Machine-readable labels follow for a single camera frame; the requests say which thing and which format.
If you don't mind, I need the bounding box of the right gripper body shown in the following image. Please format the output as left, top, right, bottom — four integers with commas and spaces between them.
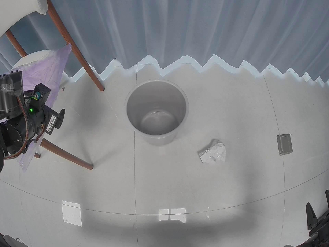
297, 211, 329, 247

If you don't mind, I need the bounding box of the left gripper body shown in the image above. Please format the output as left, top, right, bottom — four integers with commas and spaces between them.
4, 106, 59, 161

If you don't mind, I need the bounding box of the purple plastic bag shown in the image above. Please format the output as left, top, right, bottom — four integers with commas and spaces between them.
0, 43, 72, 173

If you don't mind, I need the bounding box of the white trash bin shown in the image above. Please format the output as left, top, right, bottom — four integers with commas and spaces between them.
124, 79, 190, 146

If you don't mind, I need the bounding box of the crumpled white paper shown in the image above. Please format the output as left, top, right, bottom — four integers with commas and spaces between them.
197, 139, 227, 165

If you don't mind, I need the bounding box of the white wooden chair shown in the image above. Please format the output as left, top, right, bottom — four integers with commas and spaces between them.
0, 0, 105, 170

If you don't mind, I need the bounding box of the pale blue curtain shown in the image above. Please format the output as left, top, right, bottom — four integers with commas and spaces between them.
0, 0, 329, 85

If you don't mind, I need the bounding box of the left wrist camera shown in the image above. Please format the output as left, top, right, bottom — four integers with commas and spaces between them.
24, 83, 51, 114

